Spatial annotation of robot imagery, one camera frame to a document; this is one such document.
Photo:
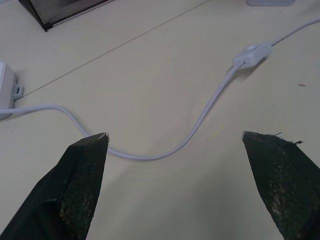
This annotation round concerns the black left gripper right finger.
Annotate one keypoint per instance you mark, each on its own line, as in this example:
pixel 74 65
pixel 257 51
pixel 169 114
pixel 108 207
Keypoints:
pixel 282 185

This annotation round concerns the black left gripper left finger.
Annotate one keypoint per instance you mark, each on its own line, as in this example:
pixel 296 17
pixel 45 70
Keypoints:
pixel 67 190

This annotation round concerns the black mesh metal tray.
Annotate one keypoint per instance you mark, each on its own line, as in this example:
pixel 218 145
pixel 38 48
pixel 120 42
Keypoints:
pixel 60 11

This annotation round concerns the white object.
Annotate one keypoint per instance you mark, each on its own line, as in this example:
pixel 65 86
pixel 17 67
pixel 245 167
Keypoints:
pixel 271 2

